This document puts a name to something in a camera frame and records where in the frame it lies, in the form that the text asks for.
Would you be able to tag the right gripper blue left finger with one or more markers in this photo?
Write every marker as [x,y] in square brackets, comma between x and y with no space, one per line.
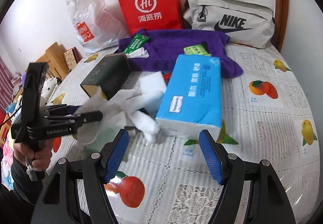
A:
[114,153]

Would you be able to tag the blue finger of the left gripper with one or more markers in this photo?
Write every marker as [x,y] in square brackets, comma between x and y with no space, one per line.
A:
[84,118]
[59,110]

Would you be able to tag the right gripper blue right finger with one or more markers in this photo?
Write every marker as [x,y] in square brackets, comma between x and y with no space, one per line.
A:
[212,155]

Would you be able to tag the white glove with green cuff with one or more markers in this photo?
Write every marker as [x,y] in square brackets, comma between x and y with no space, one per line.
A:
[122,111]

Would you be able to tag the blue tissue pack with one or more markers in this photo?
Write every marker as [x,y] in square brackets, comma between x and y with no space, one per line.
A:
[193,98]

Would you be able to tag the white tissue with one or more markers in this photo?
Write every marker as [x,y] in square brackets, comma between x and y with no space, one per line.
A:
[138,53]

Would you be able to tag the person's left hand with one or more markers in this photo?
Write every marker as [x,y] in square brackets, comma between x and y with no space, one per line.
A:
[40,159]

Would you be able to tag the white spotted plush toy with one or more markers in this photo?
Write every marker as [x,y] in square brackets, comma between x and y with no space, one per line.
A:
[50,85]

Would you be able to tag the wooden furniture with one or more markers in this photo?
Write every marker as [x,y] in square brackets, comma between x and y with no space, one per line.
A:
[54,57]

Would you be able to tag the brown patterned box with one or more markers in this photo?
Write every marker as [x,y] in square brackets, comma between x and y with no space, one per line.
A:
[72,58]

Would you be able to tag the dark green tea tin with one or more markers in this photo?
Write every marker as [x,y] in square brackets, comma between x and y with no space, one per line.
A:
[109,75]

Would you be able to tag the fruit print tablecloth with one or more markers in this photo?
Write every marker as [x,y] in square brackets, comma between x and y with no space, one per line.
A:
[263,111]

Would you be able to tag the white Miniso plastic bag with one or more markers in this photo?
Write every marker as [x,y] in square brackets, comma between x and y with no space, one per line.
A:
[96,27]

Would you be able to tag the white sponge block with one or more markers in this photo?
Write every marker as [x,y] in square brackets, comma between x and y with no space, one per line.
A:
[154,85]

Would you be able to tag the green snack packet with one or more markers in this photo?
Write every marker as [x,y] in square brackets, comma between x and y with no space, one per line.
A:
[137,42]

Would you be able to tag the light green wipes packet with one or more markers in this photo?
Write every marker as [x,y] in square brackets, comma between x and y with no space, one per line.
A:
[196,50]

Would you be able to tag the purple towel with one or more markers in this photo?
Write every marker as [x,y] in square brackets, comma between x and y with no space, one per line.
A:
[164,46]

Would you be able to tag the red paper shopping bag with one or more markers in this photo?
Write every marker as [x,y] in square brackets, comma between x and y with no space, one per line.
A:
[152,14]

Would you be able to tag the grey Nike pouch bag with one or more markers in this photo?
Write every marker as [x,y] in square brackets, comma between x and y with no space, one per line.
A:
[244,22]

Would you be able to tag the wooden door frame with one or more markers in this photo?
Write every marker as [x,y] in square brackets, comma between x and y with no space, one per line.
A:
[280,20]

